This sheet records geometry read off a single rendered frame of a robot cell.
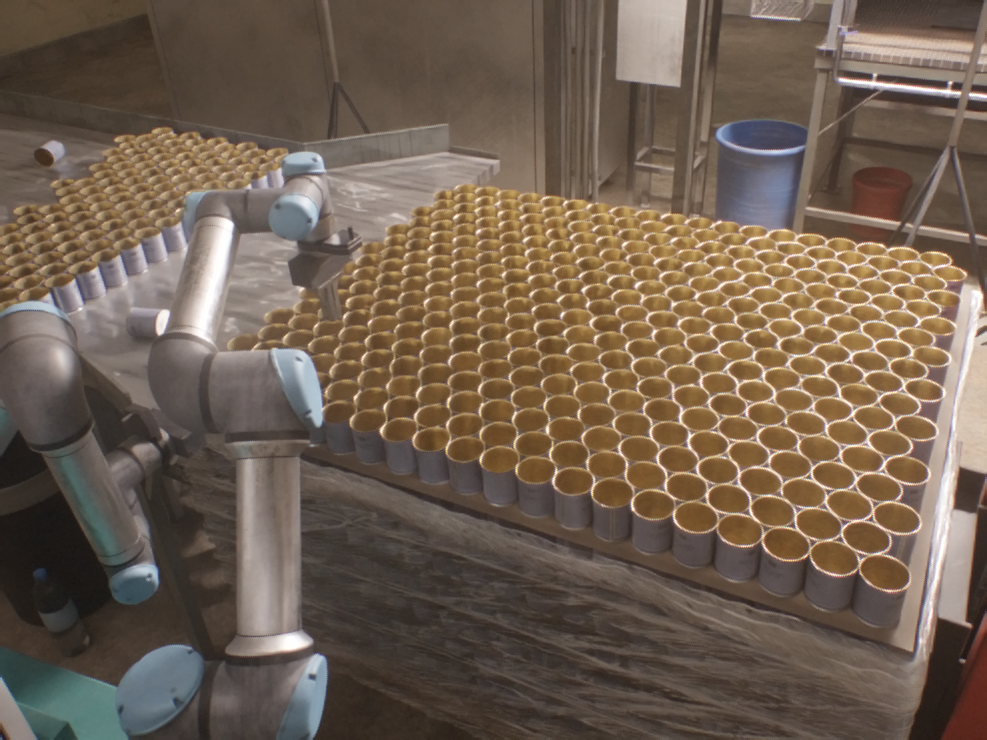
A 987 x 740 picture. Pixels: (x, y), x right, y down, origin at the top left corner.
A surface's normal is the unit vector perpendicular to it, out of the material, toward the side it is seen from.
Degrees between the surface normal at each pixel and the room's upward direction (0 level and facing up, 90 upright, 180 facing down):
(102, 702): 0
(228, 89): 90
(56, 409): 69
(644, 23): 90
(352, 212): 0
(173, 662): 8
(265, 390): 51
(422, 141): 90
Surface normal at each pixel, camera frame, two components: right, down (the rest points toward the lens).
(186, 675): -0.16, -0.82
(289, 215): 0.04, 0.55
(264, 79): -0.46, 0.51
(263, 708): 0.01, -0.14
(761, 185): -0.18, 0.61
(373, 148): 0.30, 0.52
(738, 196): -0.68, 0.47
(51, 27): 0.89, 0.23
